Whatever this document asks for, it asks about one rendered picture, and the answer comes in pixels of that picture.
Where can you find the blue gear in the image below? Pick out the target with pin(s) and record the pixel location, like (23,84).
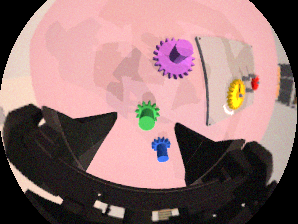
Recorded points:
(161,146)

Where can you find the purple gear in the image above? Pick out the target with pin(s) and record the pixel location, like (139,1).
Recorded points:
(174,57)

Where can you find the small green gear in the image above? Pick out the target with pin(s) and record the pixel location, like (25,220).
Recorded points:
(147,115)

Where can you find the yellow gear with black stripe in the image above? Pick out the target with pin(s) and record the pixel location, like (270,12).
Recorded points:
(236,87)

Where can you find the red gear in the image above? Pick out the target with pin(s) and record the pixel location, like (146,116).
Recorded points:
(255,84)

